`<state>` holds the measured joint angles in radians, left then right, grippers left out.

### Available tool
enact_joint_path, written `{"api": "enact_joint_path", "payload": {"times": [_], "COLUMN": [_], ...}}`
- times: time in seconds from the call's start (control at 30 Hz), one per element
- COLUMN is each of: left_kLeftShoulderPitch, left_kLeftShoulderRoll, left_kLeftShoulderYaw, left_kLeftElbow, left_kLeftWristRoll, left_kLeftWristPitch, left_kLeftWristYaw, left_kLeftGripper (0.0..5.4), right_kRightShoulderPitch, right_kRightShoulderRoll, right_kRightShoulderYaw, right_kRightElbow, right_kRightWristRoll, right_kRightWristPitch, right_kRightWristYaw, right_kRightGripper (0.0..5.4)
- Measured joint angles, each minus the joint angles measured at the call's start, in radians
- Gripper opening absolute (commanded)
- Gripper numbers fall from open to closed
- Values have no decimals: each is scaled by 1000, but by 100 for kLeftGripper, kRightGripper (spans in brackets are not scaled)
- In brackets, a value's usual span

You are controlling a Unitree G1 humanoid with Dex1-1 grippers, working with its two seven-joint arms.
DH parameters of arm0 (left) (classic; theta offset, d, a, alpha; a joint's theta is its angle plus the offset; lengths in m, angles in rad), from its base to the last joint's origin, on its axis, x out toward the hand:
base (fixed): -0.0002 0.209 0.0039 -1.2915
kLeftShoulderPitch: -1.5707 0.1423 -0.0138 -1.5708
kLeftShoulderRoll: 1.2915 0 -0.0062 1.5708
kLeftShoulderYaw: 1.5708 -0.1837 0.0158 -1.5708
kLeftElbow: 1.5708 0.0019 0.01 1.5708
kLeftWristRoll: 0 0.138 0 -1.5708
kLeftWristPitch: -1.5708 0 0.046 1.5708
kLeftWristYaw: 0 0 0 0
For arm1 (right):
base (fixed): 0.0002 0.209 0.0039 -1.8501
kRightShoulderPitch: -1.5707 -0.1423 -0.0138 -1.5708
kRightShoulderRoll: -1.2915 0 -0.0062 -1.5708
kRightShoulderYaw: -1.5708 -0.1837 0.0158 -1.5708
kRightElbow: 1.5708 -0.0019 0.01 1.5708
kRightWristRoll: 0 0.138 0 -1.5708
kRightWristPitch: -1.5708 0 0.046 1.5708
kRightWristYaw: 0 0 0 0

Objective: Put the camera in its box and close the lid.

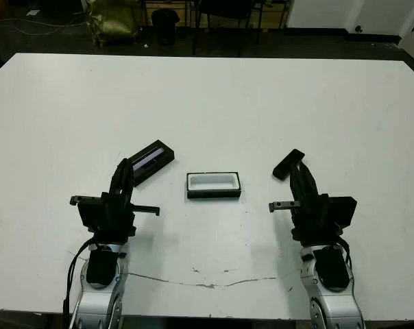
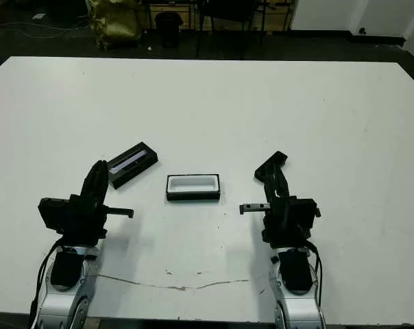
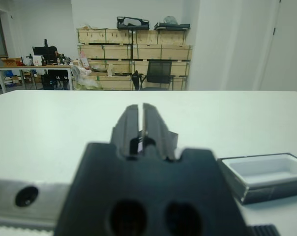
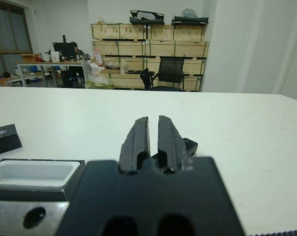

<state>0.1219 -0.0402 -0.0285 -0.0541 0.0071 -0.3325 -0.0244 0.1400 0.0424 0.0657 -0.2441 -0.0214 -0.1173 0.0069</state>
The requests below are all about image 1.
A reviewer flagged black box base white insert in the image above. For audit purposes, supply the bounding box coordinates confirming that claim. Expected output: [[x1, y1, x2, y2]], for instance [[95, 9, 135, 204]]
[[185, 170, 243, 200]]

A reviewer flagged black mesh office chair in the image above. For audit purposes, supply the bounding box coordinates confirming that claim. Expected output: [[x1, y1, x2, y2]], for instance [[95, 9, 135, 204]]
[[192, 0, 263, 58]]

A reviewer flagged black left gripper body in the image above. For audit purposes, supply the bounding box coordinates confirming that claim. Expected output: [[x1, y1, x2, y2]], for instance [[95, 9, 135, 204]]
[[69, 191, 160, 245]]

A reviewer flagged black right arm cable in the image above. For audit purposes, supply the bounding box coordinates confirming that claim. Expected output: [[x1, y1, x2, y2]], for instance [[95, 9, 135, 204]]
[[340, 236, 354, 275]]

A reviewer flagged black floor bin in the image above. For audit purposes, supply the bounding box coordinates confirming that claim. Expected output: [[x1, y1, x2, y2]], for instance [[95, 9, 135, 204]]
[[151, 9, 180, 47]]

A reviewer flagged yellow-green plastic bag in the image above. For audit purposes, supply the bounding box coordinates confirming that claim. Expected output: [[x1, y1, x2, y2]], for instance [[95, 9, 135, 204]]
[[86, 0, 140, 48]]

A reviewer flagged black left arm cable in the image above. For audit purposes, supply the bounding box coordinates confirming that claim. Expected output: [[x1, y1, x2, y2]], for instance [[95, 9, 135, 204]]
[[62, 239, 91, 323]]

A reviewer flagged thin white floor cable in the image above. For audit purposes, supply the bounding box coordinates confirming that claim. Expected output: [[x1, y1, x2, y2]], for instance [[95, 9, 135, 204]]
[[0, 16, 88, 37]]

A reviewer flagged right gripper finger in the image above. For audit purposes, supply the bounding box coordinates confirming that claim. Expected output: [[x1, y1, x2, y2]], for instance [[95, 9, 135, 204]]
[[301, 162, 319, 196], [288, 162, 304, 198]]

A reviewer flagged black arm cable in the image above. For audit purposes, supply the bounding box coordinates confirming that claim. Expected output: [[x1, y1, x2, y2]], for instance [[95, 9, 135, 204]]
[[62, 239, 91, 323], [340, 236, 354, 275]]

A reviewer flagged slim black camera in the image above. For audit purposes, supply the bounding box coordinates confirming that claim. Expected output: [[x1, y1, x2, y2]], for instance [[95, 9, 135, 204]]
[[272, 149, 306, 180]]

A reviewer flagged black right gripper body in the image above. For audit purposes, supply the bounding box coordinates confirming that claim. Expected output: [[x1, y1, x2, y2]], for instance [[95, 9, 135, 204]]
[[268, 193, 358, 247]]

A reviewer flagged black box lid with print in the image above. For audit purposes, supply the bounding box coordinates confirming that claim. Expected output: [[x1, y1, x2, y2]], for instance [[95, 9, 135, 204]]
[[130, 139, 176, 188]]

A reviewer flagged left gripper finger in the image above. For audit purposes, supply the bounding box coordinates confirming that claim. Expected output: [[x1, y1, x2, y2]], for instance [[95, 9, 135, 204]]
[[109, 158, 127, 197], [121, 159, 136, 198]]

